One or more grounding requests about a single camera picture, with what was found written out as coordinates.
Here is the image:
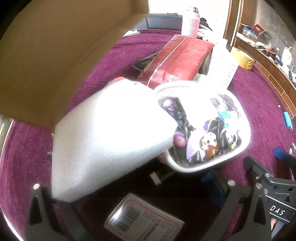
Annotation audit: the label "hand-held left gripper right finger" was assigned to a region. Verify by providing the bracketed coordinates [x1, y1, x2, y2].
[201, 173, 271, 241]

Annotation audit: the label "red snack packet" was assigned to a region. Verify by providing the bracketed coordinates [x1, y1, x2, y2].
[136, 35, 214, 90]

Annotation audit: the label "white foam block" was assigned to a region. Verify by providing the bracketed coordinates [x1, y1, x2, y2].
[51, 80, 178, 202]

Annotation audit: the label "pink knit sleeve bottle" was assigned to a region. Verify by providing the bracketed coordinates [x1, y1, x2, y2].
[181, 7, 200, 37]

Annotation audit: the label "white kettle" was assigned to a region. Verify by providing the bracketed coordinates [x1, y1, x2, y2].
[282, 46, 294, 66]

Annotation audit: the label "blue pen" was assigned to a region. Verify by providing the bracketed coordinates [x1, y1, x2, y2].
[283, 111, 294, 133]

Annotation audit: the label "white plug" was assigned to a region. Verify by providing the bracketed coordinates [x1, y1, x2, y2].
[150, 171, 162, 184]

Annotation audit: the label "brown cardboard box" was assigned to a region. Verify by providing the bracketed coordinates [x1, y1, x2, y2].
[0, 0, 152, 130]

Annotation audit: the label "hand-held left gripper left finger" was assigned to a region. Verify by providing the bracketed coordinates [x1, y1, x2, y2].
[24, 183, 81, 241]

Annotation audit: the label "cartoon print tin box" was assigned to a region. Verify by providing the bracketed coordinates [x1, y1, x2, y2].
[154, 80, 252, 173]

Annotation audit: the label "white gloves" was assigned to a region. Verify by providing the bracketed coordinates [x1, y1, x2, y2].
[196, 17, 222, 44]

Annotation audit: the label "colourful cardboard box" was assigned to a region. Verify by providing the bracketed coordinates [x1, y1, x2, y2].
[240, 23, 266, 40]

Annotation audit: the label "large green white medicine box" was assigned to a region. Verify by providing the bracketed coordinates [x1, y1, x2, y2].
[208, 39, 239, 90]

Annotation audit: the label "wooden shelf unit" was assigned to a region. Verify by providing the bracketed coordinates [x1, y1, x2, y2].
[223, 0, 296, 116]

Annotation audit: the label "black leather sofa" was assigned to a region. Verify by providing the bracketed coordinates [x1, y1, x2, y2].
[146, 13, 183, 30]

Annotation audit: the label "small white medicine box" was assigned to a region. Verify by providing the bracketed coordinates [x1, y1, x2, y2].
[104, 193, 185, 241]

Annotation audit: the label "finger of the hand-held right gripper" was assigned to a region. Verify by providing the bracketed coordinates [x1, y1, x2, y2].
[273, 147, 296, 165]
[243, 156, 273, 186]

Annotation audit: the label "yellow tape roll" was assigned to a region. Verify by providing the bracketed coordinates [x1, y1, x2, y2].
[231, 46, 255, 71]

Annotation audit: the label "black packet red emblem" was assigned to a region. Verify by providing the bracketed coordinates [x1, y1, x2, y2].
[133, 52, 160, 70]

